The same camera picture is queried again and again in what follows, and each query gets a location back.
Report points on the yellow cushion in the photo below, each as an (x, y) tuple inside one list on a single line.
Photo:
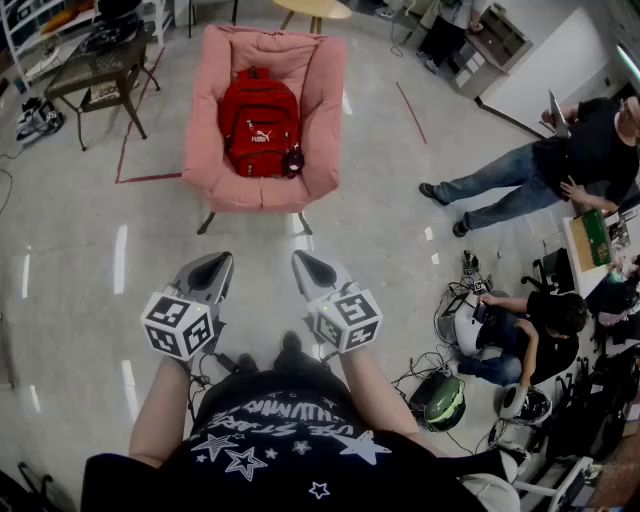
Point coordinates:
[(70, 17)]

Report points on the person's right forearm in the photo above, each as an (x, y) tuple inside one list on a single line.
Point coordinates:
[(380, 395)]

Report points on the person's black trousers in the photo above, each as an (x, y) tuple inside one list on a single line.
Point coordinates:
[(300, 361)]

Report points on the black star-print shirt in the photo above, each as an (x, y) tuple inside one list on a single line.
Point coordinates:
[(280, 480)]

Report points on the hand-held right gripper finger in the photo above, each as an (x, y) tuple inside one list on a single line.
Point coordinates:
[(301, 277), (341, 276)]

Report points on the round wooden table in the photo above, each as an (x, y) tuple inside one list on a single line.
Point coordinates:
[(315, 9)]

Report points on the person's right black shoe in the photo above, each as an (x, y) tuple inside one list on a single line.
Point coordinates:
[(292, 342)]

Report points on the white shelving unit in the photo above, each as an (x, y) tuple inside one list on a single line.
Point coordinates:
[(20, 45)]

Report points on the pink cushioned chair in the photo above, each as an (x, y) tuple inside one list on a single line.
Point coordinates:
[(310, 100)]

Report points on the white table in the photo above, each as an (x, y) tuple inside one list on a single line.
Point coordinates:
[(580, 280)]

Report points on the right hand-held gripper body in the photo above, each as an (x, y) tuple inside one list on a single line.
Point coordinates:
[(350, 320)]

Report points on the black office chair base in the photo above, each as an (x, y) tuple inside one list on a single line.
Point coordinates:
[(552, 272)]

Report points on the green round device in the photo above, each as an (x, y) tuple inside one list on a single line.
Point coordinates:
[(445, 405)]

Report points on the person's black shoe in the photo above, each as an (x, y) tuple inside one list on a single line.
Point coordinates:
[(246, 362), (292, 342)]

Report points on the white partition panel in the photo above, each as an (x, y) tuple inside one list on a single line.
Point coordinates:
[(560, 65)]

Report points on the white and black helmet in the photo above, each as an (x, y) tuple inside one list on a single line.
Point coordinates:
[(525, 402)]

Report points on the red floor tape strip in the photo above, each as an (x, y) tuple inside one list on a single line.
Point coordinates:
[(411, 112)]

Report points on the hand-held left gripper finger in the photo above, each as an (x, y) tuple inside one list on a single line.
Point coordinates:
[(226, 280), (185, 274)]

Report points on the white rounded device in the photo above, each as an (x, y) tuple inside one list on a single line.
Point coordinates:
[(467, 330)]

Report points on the silver laptop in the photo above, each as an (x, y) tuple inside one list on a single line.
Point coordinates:
[(559, 117)]

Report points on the person's left forearm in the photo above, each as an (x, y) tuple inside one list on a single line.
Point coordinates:
[(160, 410)]

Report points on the grey devices pile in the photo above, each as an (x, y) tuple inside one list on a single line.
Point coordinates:
[(37, 120)]

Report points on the white chair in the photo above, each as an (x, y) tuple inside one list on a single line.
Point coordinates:
[(540, 487)]

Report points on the grey cubby cabinet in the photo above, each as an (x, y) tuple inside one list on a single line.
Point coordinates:
[(495, 50)]

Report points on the black bag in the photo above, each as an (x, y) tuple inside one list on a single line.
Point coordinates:
[(115, 25)]

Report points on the dark metal side table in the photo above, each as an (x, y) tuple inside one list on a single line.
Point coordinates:
[(100, 65)]

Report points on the person's left black shoe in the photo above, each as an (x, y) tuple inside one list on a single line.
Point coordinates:
[(246, 362)]

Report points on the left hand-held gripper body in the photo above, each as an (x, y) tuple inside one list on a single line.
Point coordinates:
[(177, 325)]

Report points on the beige patterned bag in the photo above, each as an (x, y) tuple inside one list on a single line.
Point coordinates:
[(102, 92)]

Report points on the red backpack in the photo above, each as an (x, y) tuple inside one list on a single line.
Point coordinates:
[(260, 125)]

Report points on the green flat box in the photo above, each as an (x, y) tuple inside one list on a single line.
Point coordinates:
[(592, 240)]

